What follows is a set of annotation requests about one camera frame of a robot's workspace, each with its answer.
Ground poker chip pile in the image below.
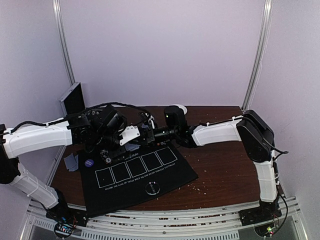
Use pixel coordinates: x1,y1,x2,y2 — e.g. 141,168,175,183
100,149,113,164

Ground purple small blind button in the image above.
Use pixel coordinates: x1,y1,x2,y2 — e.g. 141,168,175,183
84,159,94,168

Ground blue patterned playing card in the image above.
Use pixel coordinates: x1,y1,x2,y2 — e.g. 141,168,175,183
68,160,79,172
63,154,79,170

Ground grey playing card deck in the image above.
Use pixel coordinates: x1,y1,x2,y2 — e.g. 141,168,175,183
124,143,140,152

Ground black dealer button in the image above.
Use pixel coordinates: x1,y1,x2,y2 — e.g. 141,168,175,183
145,181,161,196

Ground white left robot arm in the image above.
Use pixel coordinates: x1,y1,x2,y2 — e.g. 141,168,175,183
0,115,129,222

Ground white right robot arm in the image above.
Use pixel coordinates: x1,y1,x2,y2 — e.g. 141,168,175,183
137,105,281,221

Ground white and red bowl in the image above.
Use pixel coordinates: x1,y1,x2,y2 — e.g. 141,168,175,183
175,104,188,115

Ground aluminium poker chip case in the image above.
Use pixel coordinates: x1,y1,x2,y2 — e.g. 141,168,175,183
58,81,106,118

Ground black poker play mat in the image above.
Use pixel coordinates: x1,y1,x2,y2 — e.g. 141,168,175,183
78,144,198,218

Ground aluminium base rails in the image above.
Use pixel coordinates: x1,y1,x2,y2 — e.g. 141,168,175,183
19,196,305,240

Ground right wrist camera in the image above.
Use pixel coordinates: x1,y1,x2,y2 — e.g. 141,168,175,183
163,105,188,131

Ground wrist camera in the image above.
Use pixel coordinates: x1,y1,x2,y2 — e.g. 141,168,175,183
98,105,126,134
163,105,188,131

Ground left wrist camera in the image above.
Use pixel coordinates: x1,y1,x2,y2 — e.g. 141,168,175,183
98,105,126,134

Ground left aluminium frame post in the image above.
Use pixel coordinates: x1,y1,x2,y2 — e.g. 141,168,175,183
52,0,76,86

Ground aluminium frame post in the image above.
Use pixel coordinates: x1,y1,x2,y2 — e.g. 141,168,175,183
52,0,76,86
241,0,274,111

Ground right aluminium frame post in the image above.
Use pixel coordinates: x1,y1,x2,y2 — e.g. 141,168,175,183
241,0,274,111

